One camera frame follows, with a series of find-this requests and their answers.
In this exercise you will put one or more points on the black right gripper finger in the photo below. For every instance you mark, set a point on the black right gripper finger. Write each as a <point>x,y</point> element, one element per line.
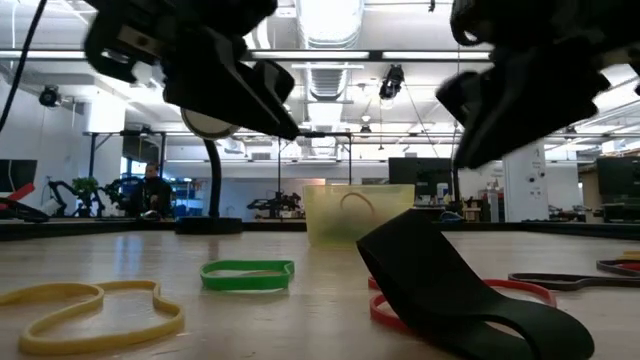
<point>530,95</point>
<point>460,95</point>

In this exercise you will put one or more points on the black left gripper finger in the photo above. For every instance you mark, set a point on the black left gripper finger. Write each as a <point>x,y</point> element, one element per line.
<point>277,80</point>
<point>220,85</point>

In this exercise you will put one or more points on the yellow translucent plastic bin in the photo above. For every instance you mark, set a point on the yellow translucent plastic bin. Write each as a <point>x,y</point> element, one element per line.
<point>390,215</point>

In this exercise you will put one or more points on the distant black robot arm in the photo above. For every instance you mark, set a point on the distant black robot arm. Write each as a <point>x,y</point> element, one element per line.
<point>275,205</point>
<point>120,187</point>
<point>60,192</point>

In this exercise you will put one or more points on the thin black rubber band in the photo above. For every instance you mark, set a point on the thin black rubber band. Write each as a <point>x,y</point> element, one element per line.
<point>607,264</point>

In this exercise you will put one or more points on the long wide black rubber band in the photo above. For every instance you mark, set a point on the long wide black rubber band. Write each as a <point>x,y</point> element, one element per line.
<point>425,280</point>

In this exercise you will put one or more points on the dark gray rubber band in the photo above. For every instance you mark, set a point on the dark gray rubber band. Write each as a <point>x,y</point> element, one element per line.
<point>550,282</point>

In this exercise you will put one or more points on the wide green rubber band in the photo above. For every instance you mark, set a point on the wide green rubber band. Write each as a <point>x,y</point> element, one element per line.
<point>240,282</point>

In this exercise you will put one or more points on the red rubber band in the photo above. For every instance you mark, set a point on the red rubber band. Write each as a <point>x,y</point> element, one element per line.
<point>631,267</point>
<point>382,315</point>

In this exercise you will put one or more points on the long yellow rubber band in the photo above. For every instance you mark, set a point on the long yellow rubber band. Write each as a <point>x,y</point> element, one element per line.
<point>100,344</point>

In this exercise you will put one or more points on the black monitor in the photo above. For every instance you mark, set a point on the black monitor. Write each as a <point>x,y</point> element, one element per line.
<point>17,175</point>
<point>620,175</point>
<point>420,172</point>

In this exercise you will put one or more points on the person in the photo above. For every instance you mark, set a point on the person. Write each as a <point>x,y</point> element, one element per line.
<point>152,195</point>

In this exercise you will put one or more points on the black chrome desk lamp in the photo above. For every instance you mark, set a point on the black chrome desk lamp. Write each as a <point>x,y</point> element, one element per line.
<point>210,226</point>

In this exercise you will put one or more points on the black round ceiling fixture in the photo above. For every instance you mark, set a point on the black round ceiling fixture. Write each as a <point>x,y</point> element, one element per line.
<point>49,96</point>

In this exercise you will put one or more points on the leafy green potted plant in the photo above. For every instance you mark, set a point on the leafy green potted plant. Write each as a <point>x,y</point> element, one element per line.
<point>85,186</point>

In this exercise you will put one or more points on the red bar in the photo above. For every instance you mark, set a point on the red bar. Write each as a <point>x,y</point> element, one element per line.
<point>22,192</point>

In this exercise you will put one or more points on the distant black gantry frame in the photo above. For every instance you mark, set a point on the distant black gantry frame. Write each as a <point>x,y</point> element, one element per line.
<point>315,134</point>

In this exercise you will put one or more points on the black overhead camera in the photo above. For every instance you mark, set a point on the black overhead camera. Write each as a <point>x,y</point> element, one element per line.
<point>392,80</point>

